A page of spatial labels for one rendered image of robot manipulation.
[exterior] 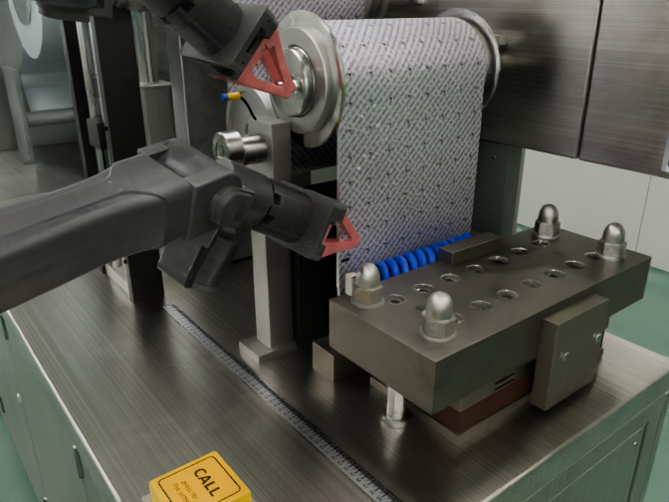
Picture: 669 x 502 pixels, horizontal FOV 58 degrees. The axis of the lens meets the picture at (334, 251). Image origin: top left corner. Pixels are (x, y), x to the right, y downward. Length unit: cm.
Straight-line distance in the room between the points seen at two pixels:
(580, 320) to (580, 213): 296
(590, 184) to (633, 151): 278
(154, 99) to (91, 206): 93
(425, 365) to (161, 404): 33
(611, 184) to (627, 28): 275
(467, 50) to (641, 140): 23
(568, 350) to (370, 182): 29
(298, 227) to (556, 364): 32
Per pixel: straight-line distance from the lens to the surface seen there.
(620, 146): 83
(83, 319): 97
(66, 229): 44
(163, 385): 78
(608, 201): 357
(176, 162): 53
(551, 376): 71
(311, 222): 63
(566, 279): 77
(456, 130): 80
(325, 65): 66
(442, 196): 81
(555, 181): 371
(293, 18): 71
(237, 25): 60
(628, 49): 82
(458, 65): 79
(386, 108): 71
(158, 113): 138
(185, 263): 59
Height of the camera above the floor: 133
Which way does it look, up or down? 22 degrees down
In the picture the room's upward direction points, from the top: straight up
